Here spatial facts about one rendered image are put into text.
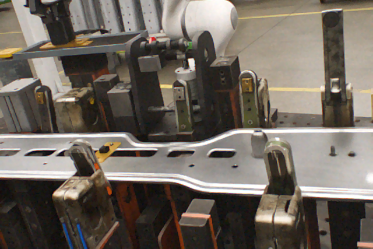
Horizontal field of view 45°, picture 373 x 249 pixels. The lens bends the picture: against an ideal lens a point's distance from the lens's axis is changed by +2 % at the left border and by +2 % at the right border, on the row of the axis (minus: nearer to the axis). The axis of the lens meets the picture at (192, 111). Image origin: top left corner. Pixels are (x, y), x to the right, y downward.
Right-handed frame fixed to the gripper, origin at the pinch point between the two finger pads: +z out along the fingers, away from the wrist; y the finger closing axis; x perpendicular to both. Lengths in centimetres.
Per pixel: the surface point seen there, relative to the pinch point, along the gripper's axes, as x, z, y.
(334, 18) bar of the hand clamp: 46.4, 6.9, -13.7
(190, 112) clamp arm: 15.1, 24.6, -16.3
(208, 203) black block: 25.0, 28.4, 12.1
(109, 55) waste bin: -138, 79, -272
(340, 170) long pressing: 46, 27, 4
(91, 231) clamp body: 5.1, 30.7, 16.5
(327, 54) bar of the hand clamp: 44.7, 14.0, -15.4
